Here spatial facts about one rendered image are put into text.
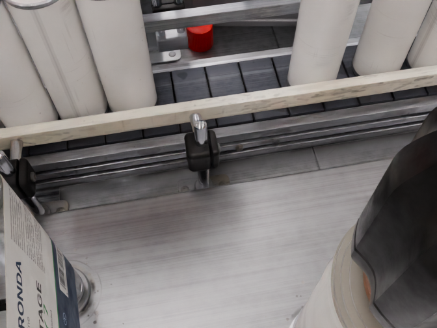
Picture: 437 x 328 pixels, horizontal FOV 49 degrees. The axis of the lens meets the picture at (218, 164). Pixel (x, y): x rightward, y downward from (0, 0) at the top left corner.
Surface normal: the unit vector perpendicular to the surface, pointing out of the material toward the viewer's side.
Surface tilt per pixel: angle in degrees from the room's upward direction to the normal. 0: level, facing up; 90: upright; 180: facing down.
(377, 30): 90
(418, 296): 90
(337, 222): 0
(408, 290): 90
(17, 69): 90
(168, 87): 0
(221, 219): 0
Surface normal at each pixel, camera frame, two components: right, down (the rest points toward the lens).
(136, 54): 0.69, 0.62
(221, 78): 0.00, -0.51
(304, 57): -0.62, 0.67
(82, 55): 0.86, 0.44
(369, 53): -0.80, 0.51
